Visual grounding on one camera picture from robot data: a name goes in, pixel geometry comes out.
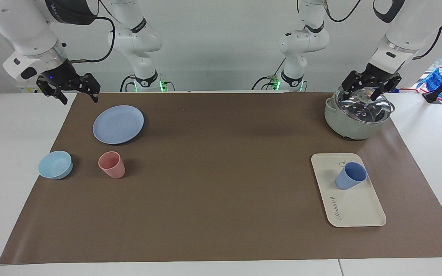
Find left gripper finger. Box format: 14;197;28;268
341;71;365;100
370;74;402;102

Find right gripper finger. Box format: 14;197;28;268
36;78;68;105
78;72;101;104

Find pink plastic cup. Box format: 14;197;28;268
98;151;125;179

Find blue plastic cup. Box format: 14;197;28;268
335;162;368;191

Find cream rabbit print tray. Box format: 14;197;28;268
311;153;387;228

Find pale green cooking pot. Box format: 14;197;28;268
324;86;395;140

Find blue round plate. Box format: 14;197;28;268
92;105;145;145

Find blue cloth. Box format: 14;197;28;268
409;65;442;113

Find light blue bowl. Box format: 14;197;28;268
38;151;73;180

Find brown table mat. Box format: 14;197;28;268
0;92;442;265

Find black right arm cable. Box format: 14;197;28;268
69;0;116;63

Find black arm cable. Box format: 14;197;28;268
69;0;116;63
322;0;442;61

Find black right base cable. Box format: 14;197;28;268
120;74;136;92

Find black base cable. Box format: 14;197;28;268
120;74;136;92
252;75;280;91

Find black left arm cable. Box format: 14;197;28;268
322;0;442;61

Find black left base cable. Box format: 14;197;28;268
252;75;280;91

